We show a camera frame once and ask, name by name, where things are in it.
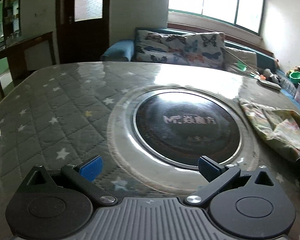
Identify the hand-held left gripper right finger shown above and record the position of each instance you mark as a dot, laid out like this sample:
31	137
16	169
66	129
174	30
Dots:
207	168

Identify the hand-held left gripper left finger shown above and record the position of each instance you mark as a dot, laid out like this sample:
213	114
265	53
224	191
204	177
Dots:
91	168

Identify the floral print child's shirt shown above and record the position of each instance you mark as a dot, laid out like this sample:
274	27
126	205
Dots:
277	127

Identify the round black induction hotplate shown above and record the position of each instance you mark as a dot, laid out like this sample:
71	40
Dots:
187	130

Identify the green plastic bowl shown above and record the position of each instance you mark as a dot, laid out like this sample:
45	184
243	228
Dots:
296	77

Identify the grey tablet device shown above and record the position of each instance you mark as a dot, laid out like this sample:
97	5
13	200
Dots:
268	84

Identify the grey stuffed toy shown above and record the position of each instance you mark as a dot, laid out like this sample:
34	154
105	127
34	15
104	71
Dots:
271	75

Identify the thin stick fly swatter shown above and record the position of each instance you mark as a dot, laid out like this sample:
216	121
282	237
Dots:
242	65

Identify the beige cushion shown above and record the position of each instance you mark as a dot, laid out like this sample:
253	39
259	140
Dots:
240	57

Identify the blue sofa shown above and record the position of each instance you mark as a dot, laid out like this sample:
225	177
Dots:
120	50

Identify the butterfly print cushion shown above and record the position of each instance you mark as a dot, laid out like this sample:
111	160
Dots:
165	47

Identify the dark wooden door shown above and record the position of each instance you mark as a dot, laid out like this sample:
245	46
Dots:
70	37

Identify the dark wooden counter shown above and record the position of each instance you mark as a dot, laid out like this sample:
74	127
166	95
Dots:
20	45

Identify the dark wooden shelf unit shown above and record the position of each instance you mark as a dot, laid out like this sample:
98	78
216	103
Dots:
11	17

